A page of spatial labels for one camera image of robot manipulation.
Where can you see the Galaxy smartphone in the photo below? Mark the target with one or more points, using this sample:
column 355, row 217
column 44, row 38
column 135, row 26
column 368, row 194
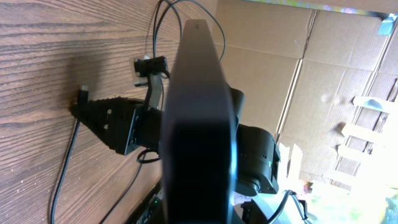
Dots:
column 197, row 143

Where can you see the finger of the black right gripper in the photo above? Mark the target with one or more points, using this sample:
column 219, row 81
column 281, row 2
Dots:
column 111, row 120

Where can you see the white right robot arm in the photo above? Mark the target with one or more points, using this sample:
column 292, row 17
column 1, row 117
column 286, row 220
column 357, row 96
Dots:
column 257, row 160

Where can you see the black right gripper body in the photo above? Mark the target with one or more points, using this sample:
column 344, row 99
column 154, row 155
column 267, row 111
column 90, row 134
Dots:
column 147, row 129

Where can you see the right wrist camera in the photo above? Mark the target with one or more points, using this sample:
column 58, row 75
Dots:
column 143, row 68

